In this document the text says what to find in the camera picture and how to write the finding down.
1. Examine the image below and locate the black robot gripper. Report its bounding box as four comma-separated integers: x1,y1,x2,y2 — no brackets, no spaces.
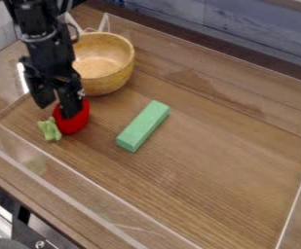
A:
20,22,84,119

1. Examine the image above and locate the red plush strawberry toy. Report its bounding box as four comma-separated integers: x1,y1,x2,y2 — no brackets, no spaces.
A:
37,98,90,141

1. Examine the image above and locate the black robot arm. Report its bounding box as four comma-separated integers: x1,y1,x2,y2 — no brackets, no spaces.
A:
0,0,84,119

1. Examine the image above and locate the wooden bowl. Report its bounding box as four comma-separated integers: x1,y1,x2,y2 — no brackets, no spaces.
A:
74,32,136,96

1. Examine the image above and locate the green rectangular block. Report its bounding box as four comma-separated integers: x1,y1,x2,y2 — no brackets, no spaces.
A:
116,100,172,153

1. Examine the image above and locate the black metal stand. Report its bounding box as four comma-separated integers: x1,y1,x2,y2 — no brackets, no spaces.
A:
12,205,77,249

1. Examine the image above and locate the clear acrylic tray wall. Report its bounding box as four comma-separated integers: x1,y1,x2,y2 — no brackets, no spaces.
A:
0,15,301,249

